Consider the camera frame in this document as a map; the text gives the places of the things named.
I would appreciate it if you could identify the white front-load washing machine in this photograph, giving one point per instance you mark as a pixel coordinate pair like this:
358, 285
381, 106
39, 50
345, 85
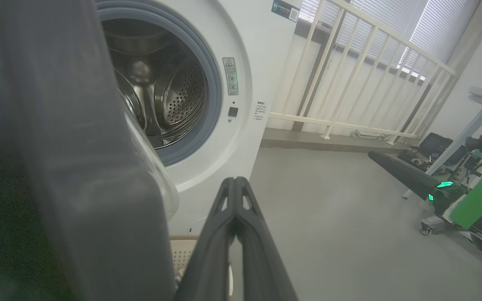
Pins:
241, 146

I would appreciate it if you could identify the small printed text label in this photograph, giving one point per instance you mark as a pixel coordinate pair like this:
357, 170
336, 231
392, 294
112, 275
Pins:
260, 110

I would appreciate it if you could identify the black equipment case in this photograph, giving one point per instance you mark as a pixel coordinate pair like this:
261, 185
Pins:
433, 144

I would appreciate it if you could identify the dark QR code sticker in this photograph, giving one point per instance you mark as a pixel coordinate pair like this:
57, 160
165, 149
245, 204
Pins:
285, 9

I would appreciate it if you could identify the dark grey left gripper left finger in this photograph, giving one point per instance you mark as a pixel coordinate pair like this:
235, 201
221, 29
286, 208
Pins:
207, 259

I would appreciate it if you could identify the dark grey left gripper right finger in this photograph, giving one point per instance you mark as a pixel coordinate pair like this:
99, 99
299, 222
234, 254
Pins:
262, 267

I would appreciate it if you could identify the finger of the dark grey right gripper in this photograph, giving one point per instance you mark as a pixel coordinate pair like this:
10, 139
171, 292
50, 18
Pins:
404, 175

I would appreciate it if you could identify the black glass washing machine door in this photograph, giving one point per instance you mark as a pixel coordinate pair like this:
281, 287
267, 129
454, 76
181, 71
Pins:
78, 167

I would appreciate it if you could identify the white metal railing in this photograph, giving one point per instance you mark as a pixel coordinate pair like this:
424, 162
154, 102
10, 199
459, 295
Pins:
308, 120

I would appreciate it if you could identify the grey warning sticker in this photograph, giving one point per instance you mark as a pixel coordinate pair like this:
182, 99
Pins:
230, 76

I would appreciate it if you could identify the white window blinds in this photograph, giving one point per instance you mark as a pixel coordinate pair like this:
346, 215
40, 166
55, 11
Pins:
446, 25

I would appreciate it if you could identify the cream perforated laundry basket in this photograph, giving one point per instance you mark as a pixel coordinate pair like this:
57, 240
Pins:
182, 255

